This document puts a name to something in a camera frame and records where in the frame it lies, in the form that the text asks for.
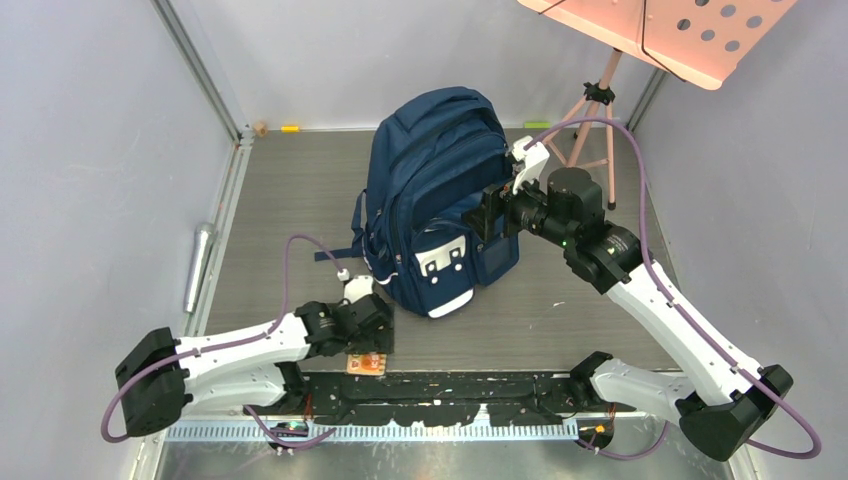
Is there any navy blue backpack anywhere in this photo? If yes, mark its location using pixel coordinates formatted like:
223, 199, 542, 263
331, 86, 520, 318

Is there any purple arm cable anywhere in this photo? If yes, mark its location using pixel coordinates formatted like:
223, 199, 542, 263
100, 234, 349, 454
526, 117, 823, 461

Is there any orange spiral notepad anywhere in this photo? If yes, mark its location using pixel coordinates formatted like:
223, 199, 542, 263
346, 353, 388, 377

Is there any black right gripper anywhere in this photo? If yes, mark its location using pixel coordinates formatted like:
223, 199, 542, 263
462, 163, 574, 248

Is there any small wooden block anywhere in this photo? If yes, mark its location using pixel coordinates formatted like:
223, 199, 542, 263
253, 121, 268, 137

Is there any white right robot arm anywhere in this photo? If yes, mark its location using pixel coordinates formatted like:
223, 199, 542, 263
462, 168, 793, 461

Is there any silver metal cylinder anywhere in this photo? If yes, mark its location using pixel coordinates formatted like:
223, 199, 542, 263
183, 222, 216, 314

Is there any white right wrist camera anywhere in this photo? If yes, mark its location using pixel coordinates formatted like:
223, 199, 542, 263
509, 136, 550, 195

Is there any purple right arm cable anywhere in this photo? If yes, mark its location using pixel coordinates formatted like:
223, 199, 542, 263
526, 117, 823, 461

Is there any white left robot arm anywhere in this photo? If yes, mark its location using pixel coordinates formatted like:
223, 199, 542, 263
101, 293, 394, 443

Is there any pink music stand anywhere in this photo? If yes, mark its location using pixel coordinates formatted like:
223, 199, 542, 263
523, 0, 800, 211

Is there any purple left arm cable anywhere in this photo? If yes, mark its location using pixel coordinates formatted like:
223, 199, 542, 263
100, 234, 349, 454

